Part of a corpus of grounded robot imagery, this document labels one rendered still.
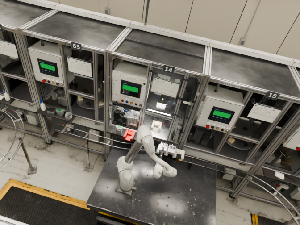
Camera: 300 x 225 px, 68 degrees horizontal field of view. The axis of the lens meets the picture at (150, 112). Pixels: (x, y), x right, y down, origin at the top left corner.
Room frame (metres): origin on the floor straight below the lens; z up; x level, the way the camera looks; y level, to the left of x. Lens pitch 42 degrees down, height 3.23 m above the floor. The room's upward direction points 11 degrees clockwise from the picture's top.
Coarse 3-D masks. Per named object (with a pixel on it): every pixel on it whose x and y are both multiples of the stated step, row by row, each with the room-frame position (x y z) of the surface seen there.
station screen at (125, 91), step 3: (123, 84) 2.12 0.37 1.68; (126, 84) 2.11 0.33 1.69; (129, 84) 2.11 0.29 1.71; (135, 87) 2.10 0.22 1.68; (138, 87) 2.10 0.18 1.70; (123, 90) 2.12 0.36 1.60; (126, 90) 2.11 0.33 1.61; (138, 90) 2.10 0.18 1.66; (123, 93) 2.12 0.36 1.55; (126, 93) 2.11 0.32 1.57; (129, 93) 2.11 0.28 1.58; (132, 93) 2.11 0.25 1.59; (135, 93) 2.10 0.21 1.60; (135, 96) 2.10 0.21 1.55
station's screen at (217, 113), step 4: (212, 112) 2.00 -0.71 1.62; (216, 112) 1.99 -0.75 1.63; (220, 112) 1.99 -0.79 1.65; (224, 112) 1.99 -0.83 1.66; (228, 112) 1.98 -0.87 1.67; (212, 116) 2.00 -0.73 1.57; (216, 116) 1.99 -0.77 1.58; (220, 116) 1.99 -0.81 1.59; (224, 116) 1.98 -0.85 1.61; (228, 116) 1.98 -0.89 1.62; (220, 120) 1.99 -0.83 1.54; (224, 120) 1.98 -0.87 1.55; (228, 120) 1.98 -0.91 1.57
